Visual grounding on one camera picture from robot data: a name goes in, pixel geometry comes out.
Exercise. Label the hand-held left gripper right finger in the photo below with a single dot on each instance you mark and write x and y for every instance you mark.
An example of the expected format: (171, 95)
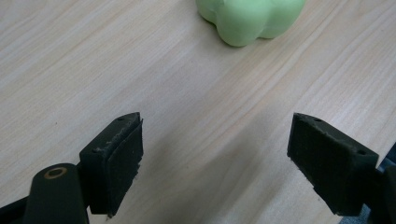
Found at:
(330, 165)

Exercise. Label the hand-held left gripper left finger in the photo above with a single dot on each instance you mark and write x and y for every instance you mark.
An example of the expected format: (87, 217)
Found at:
(115, 161)

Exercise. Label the light green lobed soft toy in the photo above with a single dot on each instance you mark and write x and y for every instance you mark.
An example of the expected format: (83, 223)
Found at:
(249, 18)

